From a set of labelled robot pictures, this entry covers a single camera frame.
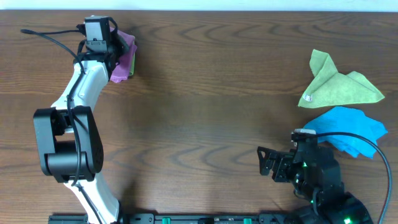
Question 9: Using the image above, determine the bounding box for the purple microfiber cloth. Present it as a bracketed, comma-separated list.
[110, 27, 136, 70]

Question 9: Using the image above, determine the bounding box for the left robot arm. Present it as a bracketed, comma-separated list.
[33, 16, 129, 223]

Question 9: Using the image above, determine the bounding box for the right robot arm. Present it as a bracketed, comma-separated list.
[257, 137, 373, 224]

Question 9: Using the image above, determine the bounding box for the folded purple cloth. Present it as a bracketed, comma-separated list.
[110, 42, 137, 83]

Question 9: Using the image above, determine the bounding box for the folded green cloth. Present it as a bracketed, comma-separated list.
[129, 54, 136, 77]

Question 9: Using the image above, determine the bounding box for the blue microfiber cloth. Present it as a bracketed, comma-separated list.
[304, 106, 387, 159]

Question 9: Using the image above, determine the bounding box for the green microfiber cloth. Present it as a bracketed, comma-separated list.
[298, 49, 384, 109]

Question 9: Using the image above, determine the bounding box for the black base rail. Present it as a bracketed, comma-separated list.
[48, 212, 299, 224]

